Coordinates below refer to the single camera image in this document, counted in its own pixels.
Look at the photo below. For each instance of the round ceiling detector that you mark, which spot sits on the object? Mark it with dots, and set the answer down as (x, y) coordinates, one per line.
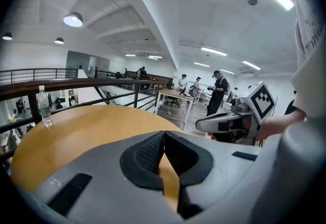
(252, 0)

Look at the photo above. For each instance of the black office chair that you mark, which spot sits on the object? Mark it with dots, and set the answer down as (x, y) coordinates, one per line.
(174, 100)

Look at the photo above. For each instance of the person's right hand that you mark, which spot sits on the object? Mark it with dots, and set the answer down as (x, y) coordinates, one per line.
(212, 136)

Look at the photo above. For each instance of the water bottle with green label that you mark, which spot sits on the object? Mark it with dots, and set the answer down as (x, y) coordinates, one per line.
(45, 108)

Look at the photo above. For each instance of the black stand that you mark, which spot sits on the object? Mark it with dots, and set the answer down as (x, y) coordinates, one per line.
(184, 93)

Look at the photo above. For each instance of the brown wooden counter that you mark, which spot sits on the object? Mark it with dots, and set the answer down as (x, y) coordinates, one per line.
(158, 76)

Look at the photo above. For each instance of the person's white t-shirt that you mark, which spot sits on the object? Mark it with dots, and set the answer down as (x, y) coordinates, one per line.
(313, 65)

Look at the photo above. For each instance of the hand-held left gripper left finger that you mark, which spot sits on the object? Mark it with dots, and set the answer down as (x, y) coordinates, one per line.
(137, 164)

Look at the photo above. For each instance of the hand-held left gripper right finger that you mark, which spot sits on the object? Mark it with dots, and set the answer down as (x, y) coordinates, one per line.
(191, 164)

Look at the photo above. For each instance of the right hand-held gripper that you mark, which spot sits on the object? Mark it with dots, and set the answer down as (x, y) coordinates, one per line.
(262, 102)

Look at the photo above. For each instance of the person's right forearm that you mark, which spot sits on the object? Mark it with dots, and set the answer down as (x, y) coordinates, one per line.
(280, 125)

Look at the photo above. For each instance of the black metal balcony railing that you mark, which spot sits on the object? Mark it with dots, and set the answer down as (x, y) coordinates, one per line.
(38, 69)

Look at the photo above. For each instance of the rectangular wooden desk white legs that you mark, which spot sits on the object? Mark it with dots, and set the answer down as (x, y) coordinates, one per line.
(175, 93)

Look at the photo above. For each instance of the dome pendant lamp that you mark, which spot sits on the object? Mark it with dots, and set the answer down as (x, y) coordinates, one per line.
(73, 20)
(59, 41)
(7, 36)

